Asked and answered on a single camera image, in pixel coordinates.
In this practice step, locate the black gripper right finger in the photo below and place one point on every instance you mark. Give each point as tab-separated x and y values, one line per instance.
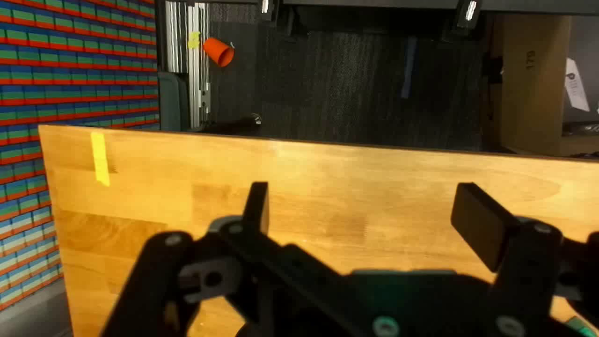
529	273

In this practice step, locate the ceiling light fixture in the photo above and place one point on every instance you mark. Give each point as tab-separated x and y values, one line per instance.
266	5
468	11

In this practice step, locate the silver aluminium frame post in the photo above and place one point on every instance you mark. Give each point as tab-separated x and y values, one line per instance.
194	61

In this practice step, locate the brown cardboard box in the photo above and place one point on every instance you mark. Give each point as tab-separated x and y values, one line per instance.
529	80

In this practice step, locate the yellow tape strip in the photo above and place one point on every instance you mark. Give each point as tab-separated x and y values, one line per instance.
99	157

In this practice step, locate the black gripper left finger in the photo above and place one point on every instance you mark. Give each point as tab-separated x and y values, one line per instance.
187	292

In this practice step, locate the orange plastic cup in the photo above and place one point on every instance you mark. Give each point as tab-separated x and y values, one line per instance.
217	50

